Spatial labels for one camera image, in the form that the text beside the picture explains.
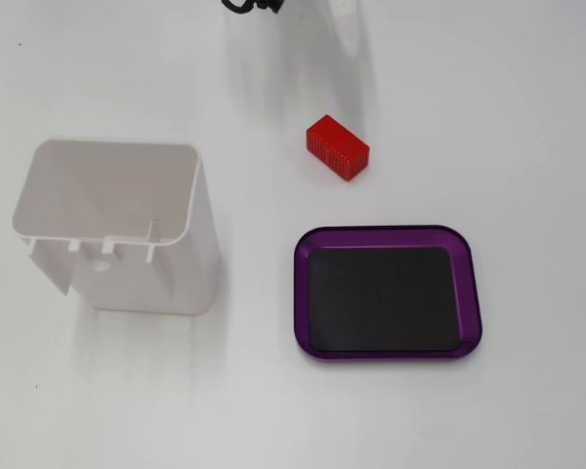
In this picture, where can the white moving gripper jaw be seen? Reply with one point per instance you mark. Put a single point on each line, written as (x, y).
(346, 24)

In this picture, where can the red ribbed rectangular cube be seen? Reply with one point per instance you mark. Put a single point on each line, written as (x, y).
(339, 146)

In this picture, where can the white plastic open box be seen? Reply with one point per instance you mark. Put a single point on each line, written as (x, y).
(141, 283)

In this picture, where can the purple metal tray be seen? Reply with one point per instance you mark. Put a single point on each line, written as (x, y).
(469, 293)

